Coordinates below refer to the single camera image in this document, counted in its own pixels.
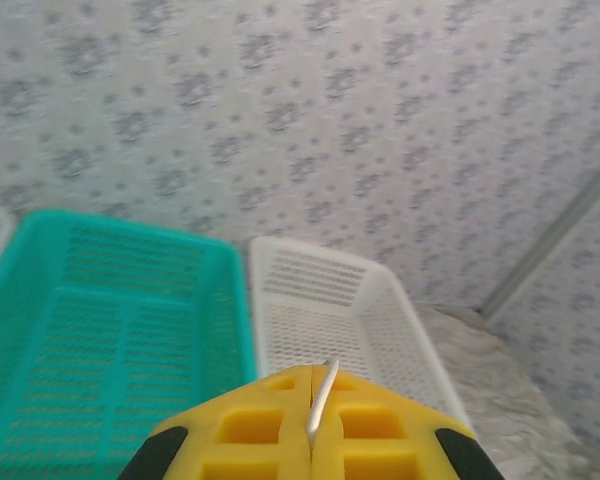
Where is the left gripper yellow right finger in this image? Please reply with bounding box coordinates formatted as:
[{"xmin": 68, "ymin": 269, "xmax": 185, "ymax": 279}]
[{"xmin": 310, "ymin": 367, "xmax": 504, "ymax": 480}]

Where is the teal perforated plastic basket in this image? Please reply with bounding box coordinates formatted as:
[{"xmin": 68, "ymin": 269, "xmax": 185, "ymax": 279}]
[{"xmin": 0, "ymin": 208, "xmax": 258, "ymax": 480}]

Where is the thin white cable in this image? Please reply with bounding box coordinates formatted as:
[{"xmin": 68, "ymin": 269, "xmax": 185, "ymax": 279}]
[{"xmin": 306, "ymin": 356, "xmax": 341, "ymax": 437}]

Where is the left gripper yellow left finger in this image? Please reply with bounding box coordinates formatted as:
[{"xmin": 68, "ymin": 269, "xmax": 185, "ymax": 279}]
[{"xmin": 117, "ymin": 364, "xmax": 315, "ymax": 480}]

